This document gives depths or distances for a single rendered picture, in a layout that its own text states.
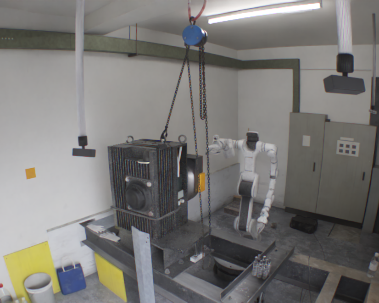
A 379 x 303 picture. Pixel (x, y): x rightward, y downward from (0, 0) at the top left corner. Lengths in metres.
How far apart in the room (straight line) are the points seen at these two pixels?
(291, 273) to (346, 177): 2.30
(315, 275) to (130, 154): 1.86
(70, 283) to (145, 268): 1.19
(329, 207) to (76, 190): 3.74
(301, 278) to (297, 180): 2.43
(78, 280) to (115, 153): 1.56
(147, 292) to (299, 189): 3.23
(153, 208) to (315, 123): 3.12
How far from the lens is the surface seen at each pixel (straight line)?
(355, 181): 4.50
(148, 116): 3.50
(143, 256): 2.10
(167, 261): 2.24
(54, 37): 2.72
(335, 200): 4.64
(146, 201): 2.02
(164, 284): 2.40
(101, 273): 3.15
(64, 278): 3.08
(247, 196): 2.90
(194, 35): 1.94
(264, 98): 5.01
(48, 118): 2.79
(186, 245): 2.12
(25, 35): 2.63
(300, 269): 2.56
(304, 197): 4.75
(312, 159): 4.56
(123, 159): 2.16
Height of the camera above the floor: 1.99
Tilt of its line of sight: 13 degrees down
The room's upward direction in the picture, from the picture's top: 1 degrees counter-clockwise
